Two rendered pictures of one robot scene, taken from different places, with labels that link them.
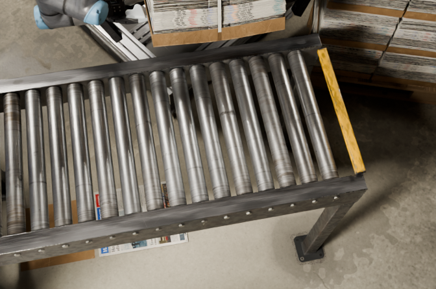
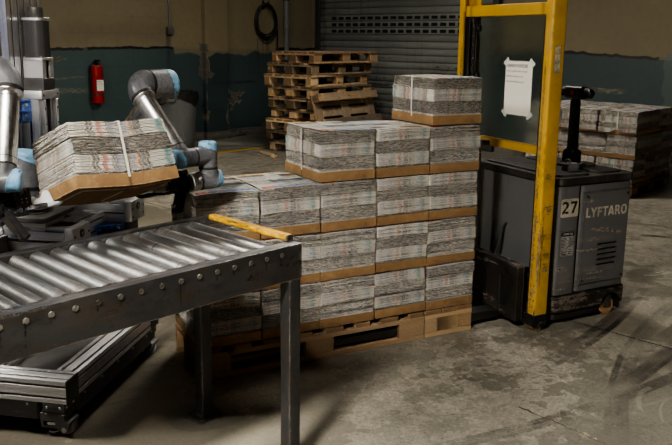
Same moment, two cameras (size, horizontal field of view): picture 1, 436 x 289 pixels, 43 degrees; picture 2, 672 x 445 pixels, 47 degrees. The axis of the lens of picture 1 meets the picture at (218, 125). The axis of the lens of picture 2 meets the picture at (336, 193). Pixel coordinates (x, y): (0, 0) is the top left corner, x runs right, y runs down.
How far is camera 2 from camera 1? 1.96 m
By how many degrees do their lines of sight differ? 58
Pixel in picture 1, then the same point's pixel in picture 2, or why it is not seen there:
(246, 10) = (145, 158)
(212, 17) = (121, 163)
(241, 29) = (146, 175)
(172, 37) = (92, 179)
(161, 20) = (81, 163)
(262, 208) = (226, 261)
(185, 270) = not seen: outside the picture
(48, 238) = (31, 306)
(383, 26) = not seen: hidden behind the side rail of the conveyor
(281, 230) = not seen: outside the picture
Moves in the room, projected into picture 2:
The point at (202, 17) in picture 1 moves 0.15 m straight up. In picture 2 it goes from (112, 163) to (110, 117)
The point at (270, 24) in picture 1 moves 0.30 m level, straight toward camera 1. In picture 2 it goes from (167, 171) to (187, 186)
